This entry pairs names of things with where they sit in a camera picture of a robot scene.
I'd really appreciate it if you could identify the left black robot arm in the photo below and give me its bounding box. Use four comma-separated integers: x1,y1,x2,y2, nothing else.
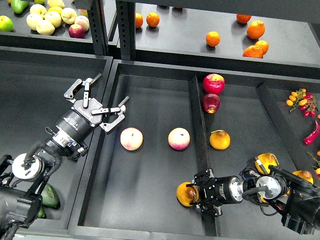
0,76,130,240

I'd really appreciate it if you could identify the black centre tray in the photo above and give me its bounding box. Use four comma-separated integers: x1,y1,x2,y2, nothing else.
68,60,320,240

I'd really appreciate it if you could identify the dark green avocado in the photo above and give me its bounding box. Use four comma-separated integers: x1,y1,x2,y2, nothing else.
41,183,60,209

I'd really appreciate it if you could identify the red apple on shelf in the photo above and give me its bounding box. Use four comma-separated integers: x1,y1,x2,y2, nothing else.
68,23,86,39

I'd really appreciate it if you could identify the dark red apple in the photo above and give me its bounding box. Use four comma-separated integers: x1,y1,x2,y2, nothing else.
201,93,220,114

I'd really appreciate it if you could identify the yellow pear with brown end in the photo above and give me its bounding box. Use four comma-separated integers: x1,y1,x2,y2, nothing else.
176,181,199,207

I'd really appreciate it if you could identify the yellow pear far right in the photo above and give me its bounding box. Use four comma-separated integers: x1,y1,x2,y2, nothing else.
292,170,314,184

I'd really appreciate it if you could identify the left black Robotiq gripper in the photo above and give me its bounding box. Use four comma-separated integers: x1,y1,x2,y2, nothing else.
54,73,130,143

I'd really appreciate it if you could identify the green avocado front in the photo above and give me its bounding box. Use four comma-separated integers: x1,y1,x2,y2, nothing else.
37,206,47,219

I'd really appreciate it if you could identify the pink yellow apple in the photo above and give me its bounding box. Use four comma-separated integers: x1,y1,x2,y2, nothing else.
120,127,143,151
168,127,190,151

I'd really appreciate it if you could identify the orange middle shelf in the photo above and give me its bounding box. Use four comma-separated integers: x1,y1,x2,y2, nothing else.
205,31,221,47

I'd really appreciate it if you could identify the lime green apple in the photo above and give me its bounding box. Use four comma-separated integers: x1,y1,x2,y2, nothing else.
0,15,14,32

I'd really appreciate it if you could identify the large orange shelf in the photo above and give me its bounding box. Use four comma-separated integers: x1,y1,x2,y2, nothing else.
246,20,266,40

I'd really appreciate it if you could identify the pale peach on shelf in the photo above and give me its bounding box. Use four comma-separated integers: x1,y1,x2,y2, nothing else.
74,15,90,32

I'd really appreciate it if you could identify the black shelf post left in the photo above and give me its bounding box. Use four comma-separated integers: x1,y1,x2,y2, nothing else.
88,0,109,56

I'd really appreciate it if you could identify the yellow pear with stem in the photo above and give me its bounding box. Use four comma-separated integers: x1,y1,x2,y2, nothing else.
209,129,231,150

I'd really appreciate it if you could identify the black shelf post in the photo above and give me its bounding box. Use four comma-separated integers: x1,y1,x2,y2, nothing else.
115,0,136,61
88,0,109,56

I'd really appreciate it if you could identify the black shelf post right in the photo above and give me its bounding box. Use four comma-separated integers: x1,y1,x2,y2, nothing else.
115,0,136,61

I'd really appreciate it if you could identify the cherry tomato bunch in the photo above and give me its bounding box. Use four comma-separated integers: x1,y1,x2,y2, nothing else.
286,88,319,118

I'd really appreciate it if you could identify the orange far left shelf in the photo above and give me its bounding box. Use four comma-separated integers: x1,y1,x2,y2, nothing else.
135,12,144,29

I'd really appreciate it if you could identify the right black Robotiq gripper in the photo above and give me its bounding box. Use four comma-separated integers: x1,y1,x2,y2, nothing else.
185,168,243,217

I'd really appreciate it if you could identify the orange top shelf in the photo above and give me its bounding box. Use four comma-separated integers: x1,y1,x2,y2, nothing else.
236,14,252,24

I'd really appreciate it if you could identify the green bell pepper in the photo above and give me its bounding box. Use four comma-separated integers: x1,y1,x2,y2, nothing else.
10,0,30,14

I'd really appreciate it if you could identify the black tray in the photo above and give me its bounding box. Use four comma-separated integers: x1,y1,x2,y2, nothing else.
68,60,320,240
0,46,113,233

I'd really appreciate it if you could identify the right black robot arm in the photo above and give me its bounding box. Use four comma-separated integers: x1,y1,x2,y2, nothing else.
182,157,320,235

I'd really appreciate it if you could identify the pink yellow apple right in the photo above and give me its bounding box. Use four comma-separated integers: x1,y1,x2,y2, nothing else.
168,127,190,151

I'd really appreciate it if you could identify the black left tray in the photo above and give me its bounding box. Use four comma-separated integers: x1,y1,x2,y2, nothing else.
0,46,113,233

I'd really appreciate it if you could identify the red chili pepper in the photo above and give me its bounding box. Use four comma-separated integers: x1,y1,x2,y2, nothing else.
303,120,320,145

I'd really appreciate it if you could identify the pink yellow apple left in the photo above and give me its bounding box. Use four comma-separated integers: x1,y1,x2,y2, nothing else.
120,127,143,151

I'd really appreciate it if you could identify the orange front right shelf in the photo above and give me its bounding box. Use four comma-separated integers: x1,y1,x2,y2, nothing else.
242,45,264,58

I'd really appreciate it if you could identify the yellow pear right back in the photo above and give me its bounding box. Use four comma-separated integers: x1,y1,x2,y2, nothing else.
254,152,279,175

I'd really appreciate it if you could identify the bright red apple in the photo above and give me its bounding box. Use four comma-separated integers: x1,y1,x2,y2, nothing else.
202,73,225,95

